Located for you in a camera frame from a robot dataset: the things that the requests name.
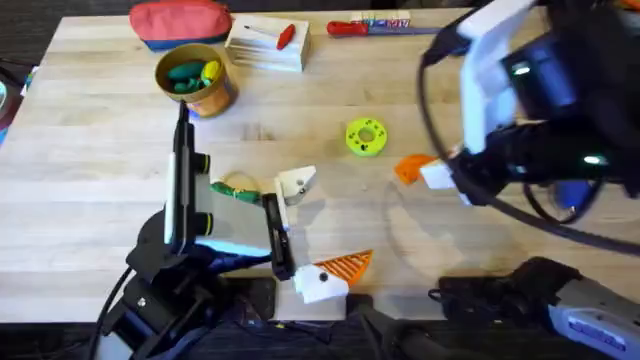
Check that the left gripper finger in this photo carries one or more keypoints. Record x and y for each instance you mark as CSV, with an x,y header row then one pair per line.
x,y
298,182
320,287

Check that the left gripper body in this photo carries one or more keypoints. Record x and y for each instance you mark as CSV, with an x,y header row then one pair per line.
x,y
280,240

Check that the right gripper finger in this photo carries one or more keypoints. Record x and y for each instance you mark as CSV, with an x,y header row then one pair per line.
x,y
430,172

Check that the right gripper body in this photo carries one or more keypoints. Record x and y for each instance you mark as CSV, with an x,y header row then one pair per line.
x,y
492,160

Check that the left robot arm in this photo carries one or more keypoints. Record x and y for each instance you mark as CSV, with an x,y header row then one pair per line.
x,y
165,295

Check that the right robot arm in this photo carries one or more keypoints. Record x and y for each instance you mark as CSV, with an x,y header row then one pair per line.
x,y
600,310

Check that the green toy vegetable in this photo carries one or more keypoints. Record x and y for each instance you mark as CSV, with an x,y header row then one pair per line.
x,y
235,192

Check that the blue electric screwdriver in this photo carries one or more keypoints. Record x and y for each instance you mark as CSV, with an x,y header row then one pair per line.
x,y
572,194

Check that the green disc with holes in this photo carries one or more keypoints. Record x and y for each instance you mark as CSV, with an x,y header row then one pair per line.
x,y
366,136

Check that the right wrist upright plate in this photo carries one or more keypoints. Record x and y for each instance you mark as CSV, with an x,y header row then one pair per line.
x,y
487,85

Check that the wrist upright plate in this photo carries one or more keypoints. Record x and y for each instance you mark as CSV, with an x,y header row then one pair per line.
x,y
487,85
182,180

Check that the left wrist upright plate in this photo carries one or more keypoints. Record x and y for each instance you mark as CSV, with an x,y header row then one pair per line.
x,y
182,180

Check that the pale wooden box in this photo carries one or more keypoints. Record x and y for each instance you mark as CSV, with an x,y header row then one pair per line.
x,y
265,52

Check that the brown tub with toys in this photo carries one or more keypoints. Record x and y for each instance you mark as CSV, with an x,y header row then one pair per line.
x,y
200,80

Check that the red and blue pouch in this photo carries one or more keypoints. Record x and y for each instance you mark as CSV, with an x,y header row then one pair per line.
x,y
175,22

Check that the black rail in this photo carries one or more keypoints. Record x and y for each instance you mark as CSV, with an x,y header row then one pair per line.
x,y
250,300

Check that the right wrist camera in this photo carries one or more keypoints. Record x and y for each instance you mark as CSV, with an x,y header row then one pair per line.
x,y
542,80

